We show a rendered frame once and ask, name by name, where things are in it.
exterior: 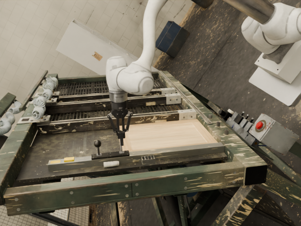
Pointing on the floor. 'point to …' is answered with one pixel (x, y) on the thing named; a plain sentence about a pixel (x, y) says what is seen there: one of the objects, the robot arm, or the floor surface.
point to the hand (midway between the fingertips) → (121, 138)
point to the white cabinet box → (91, 48)
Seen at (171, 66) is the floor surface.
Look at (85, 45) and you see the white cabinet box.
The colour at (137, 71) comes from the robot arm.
